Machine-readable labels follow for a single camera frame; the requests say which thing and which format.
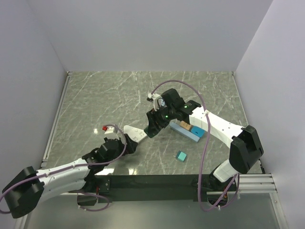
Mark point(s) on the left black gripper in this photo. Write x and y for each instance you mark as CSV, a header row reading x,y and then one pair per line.
x,y
131,145

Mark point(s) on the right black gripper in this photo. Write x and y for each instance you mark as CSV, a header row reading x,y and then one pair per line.
x,y
155,121

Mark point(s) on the white triangular power strip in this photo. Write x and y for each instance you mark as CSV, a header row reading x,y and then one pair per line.
x,y
135,134

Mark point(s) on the wooden cube plug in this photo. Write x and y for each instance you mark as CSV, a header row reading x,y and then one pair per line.
x,y
185,125

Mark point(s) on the dark green plug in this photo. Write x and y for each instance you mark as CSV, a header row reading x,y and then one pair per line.
x,y
148,131

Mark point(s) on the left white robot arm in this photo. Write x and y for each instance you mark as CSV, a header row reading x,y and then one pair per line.
x,y
30,186

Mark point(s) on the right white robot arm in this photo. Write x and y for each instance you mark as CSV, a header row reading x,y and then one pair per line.
x,y
243,142

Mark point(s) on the teal cube adapter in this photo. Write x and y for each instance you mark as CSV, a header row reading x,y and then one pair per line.
x,y
181,156

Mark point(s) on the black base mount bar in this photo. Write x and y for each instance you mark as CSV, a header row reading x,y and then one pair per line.
x,y
148,188

